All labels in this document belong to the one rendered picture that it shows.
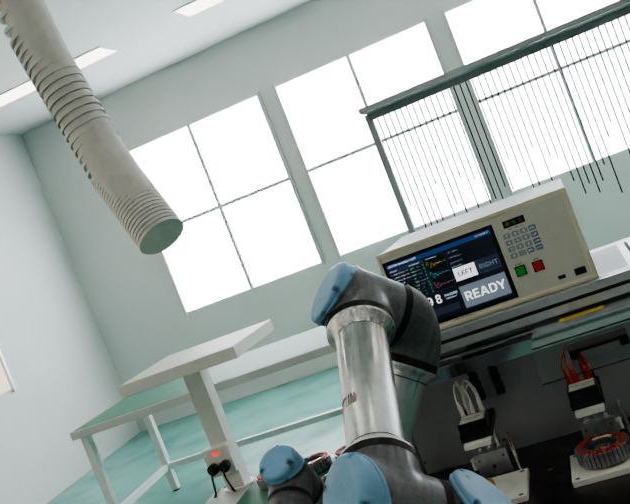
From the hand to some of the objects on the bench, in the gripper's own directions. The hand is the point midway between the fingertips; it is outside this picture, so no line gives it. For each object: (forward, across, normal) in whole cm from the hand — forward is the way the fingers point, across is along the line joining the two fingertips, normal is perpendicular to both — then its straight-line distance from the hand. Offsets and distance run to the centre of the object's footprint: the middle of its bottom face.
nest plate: (+15, +49, +13) cm, 53 cm away
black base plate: (+18, +37, +13) cm, 43 cm away
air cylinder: (+24, +50, +25) cm, 60 cm away
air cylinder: (+24, +25, +25) cm, 43 cm away
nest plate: (+15, +25, +13) cm, 32 cm away
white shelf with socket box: (+50, -53, +59) cm, 94 cm away
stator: (+14, +49, +14) cm, 53 cm away
